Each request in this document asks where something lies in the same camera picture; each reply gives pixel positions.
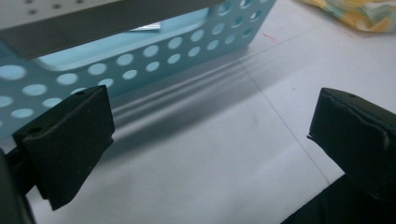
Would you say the yellow floral fabric bag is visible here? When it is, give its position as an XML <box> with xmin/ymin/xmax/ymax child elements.
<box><xmin>298</xmin><ymin>0</ymin><xmax>396</xmax><ymax>34</ymax></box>

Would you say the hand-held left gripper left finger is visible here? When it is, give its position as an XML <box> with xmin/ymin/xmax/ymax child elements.
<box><xmin>12</xmin><ymin>85</ymin><xmax>116</xmax><ymax>211</ymax></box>

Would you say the blue perforated plastic basket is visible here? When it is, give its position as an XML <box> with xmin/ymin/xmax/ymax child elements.
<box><xmin>0</xmin><ymin>0</ymin><xmax>277</xmax><ymax>141</ymax></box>

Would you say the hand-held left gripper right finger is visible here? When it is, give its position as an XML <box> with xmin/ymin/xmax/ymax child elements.
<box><xmin>307</xmin><ymin>87</ymin><xmax>396</xmax><ymax>203</ymax></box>

